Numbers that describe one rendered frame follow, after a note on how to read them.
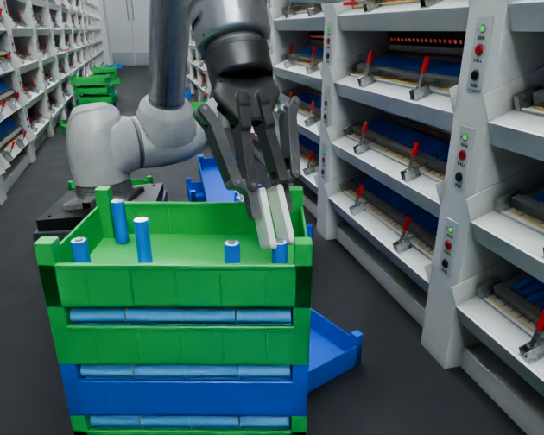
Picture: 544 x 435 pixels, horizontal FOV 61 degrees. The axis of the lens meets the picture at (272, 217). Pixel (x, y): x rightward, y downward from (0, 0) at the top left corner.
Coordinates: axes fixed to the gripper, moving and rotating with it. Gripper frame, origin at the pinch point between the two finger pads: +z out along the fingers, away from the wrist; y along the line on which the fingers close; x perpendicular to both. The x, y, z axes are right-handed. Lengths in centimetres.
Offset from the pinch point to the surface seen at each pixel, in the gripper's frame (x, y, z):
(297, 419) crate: -5.5, -0.3, 25.7
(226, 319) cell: -3.7, 6.7, 10.5
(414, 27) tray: -25, -57, -34
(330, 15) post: -64, -67, -57
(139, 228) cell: -11.6, 12.7, -2.2
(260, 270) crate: 1.6, 3.6, 5.4
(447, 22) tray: -14, -54, -30
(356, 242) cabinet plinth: -75, -67, 13
